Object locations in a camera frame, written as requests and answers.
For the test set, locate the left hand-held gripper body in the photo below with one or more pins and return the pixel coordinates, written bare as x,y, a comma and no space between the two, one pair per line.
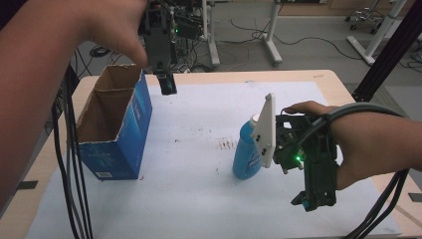
159,40

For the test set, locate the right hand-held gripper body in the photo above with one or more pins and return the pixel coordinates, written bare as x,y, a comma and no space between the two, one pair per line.
315,156

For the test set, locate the blue cardboard box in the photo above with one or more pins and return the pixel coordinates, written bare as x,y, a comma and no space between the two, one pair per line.
132,132

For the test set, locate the blue bottle with white cap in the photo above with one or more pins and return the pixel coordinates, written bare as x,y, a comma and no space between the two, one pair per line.
244,149

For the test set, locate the person's right hand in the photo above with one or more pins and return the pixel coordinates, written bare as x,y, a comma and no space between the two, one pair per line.
351,146

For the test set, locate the person's left hand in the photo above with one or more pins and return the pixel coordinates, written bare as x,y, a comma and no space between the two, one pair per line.
112,26

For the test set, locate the white desk leg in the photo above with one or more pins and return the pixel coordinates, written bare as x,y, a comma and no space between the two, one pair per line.
212,40
272,36
378,36

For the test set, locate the wooden table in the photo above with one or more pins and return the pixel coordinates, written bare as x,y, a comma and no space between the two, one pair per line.
331,77

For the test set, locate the white mat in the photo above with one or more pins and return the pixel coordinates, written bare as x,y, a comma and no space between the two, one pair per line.
192,186

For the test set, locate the black metal stand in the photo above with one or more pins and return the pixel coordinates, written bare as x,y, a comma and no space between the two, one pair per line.
388,56

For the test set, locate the office chair base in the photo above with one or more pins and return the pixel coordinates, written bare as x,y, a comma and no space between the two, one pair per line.
365,18

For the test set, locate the black tape strip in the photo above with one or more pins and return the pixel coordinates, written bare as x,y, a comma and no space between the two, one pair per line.
27,185

